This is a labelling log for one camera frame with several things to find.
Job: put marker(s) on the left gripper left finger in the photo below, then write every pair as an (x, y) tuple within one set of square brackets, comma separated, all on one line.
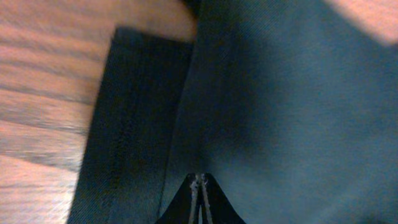
[(184, 207)]

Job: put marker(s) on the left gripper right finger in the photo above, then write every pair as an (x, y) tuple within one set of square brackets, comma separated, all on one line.
[(215, 206)]

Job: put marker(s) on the black t-shirt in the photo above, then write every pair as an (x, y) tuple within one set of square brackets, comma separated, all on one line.
[(287, 105)]

